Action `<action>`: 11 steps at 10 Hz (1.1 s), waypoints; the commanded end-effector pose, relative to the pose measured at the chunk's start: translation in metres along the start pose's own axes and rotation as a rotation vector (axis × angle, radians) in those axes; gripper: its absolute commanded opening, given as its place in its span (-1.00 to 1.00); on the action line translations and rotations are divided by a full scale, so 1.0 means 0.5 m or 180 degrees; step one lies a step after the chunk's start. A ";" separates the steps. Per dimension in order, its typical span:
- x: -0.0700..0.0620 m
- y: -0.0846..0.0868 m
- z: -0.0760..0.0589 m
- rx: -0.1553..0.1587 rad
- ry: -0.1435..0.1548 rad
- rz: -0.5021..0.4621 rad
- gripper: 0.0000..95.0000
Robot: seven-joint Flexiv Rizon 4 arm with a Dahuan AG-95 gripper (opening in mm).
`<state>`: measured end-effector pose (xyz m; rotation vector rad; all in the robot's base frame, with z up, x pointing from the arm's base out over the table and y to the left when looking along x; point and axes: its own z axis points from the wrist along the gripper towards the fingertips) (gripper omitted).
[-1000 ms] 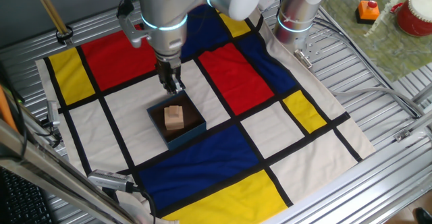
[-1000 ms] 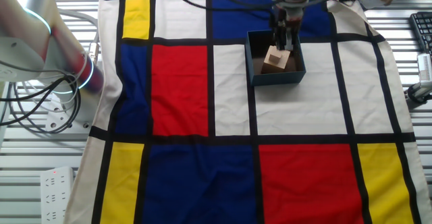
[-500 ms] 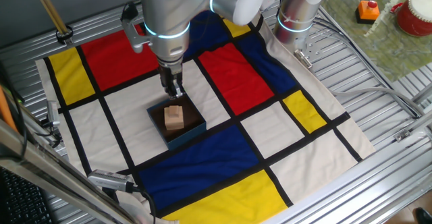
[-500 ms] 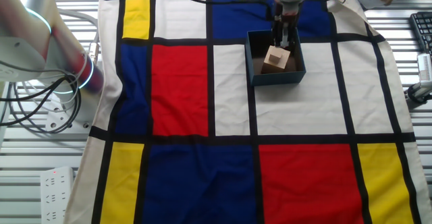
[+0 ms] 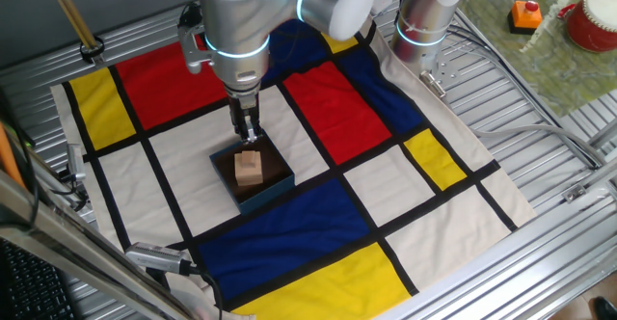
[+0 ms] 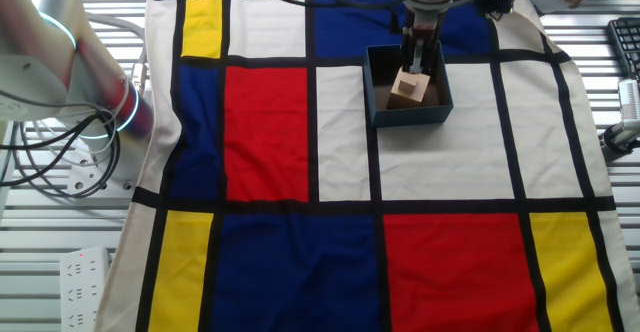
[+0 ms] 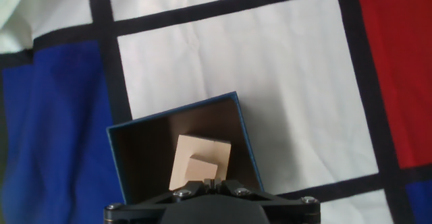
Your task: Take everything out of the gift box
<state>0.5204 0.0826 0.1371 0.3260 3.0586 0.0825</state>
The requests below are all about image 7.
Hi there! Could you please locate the Mondrian colour block cloth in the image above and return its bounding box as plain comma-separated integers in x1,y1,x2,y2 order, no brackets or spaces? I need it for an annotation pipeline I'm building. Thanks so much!
0,0,432,224

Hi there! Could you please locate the small wooden cube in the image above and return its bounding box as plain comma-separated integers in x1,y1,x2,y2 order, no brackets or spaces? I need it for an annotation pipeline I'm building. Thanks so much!
184,155,219,181

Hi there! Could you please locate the blue square gift box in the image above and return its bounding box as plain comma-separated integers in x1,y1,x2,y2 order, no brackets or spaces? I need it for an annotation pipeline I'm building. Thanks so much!
106,91,265,204

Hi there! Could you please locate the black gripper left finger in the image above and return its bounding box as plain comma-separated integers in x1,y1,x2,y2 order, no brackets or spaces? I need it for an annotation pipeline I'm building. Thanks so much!
103,178,213,224

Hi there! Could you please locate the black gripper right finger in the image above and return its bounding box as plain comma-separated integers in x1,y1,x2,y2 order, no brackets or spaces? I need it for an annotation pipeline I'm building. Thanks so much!
211,178,321,224

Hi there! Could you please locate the large wooden cube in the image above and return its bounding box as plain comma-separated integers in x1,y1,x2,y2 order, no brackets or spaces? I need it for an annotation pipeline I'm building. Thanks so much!
168,134,232,191

